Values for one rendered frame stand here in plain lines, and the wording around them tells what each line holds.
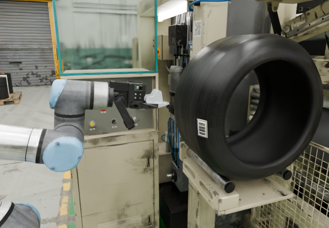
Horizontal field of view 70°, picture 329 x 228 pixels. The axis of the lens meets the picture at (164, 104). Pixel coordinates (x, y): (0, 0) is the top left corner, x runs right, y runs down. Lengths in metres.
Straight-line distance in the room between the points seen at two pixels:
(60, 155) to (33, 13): 9.61
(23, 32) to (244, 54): 9.64
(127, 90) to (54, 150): 0.29
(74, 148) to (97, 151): 0.86
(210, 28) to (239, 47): 0.38
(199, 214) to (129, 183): 0.48
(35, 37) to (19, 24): 0.64
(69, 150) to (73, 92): 0.19
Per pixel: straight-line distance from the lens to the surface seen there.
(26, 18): 10.18
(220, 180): 0.99
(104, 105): 0.75
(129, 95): 0.76
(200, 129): 0.80
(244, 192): 1.15
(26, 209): 1.02
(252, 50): 0.84
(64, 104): 0.75
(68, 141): 0.63
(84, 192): 1.61
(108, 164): 1.53
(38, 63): 10.12
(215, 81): 0.78
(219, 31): 1.22
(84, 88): 0.74
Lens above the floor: 1.42
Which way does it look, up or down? 14 degrees down
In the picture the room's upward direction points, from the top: straight up
